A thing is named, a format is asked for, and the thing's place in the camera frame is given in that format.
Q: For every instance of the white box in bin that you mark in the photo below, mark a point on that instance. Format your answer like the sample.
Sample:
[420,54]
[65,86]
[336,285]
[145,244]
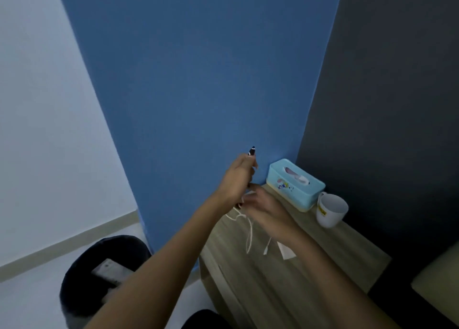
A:
[111,271]

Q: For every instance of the person's left hand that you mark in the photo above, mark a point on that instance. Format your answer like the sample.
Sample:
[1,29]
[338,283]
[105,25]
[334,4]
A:
[235,181]

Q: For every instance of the light blue tissue box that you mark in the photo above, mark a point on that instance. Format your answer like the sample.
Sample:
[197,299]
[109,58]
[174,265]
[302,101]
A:
[296,187]

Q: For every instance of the person's right hand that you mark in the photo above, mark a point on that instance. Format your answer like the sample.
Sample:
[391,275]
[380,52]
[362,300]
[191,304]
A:
[269,212]

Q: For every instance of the black trash bin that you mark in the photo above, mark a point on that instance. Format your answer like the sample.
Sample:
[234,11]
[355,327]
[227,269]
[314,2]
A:
[93,278]

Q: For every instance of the person's left forearm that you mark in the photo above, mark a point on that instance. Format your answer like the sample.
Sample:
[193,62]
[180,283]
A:
[168,260]

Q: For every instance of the small black pen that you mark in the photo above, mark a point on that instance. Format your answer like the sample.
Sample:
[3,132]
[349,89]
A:
[251,151]

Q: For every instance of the person's right forearm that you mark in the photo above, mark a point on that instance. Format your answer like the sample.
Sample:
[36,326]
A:
[333,282]

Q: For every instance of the person's right fingers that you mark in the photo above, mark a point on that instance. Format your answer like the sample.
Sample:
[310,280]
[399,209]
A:
[251,196]

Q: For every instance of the beige cushion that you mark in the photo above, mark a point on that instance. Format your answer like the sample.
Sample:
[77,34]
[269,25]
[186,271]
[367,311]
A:
[439,282]

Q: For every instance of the person's dark clothing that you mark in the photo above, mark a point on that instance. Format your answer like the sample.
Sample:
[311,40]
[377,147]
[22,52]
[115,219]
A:
[204,321]

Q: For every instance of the wooden bedside table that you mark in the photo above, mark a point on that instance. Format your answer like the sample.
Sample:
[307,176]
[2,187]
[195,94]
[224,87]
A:
[265,278]

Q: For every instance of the white tissue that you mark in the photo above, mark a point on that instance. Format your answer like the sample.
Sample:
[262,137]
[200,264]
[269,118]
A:
[298,176]

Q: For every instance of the white paper scrap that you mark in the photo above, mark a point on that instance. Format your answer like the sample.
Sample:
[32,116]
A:
[286,250]

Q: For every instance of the white mug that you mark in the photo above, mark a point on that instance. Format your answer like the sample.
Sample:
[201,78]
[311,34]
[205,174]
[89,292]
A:
[330,210]

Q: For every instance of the person's left fingers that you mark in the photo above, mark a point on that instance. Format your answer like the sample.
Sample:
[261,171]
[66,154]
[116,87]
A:
[252,167]

